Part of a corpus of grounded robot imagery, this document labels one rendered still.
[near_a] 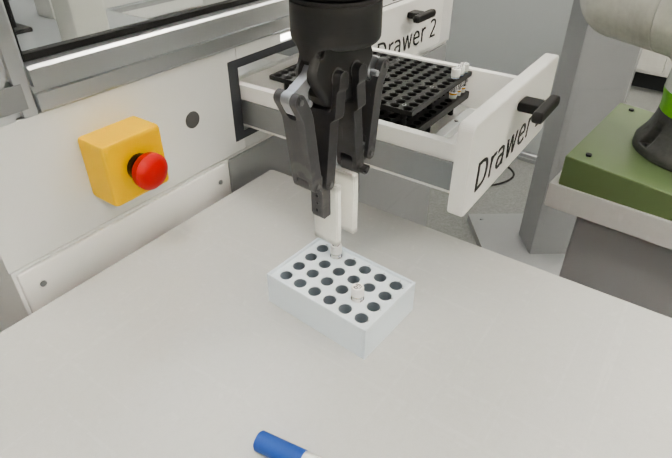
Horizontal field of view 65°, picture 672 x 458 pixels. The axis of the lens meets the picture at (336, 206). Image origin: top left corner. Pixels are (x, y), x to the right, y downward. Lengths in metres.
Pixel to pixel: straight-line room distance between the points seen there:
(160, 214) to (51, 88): 0.21
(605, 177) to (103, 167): 0.62
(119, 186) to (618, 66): 1.37
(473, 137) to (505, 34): 1.92
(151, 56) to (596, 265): 0.69
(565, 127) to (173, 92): 1.24
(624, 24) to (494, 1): 1.63
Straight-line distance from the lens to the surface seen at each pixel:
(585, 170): 0.80
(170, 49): 0.66
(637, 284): 0.91
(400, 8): 1.03
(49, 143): 0.59
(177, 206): 0.72
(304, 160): 0.45
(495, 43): 2.48
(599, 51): 1.62
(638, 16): 0.84
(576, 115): 1.67
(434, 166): 0.60
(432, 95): 0.70
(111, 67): 0.61
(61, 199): 0.62
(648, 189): 0.79
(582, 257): 0.91
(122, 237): 0.68
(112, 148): 0.57
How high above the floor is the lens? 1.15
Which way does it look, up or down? 33 degrees down
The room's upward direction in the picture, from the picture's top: straight up
